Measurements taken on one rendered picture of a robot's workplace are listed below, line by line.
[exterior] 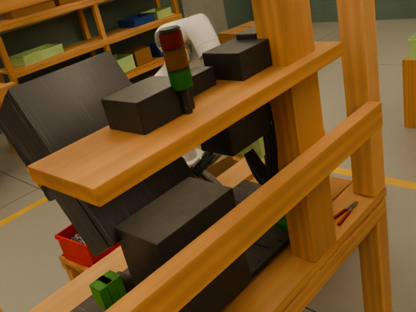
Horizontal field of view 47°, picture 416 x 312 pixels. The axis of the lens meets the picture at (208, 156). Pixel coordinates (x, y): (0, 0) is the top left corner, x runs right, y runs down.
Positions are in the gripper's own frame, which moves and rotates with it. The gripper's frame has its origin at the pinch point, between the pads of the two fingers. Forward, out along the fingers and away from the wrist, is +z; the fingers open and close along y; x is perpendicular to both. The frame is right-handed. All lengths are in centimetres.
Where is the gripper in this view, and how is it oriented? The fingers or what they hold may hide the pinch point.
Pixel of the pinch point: (200, 168)
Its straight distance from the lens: 158.0
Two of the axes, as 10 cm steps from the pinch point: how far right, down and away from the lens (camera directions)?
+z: -5.8, 6.5, -4.8
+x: 7.8, 6.2, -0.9
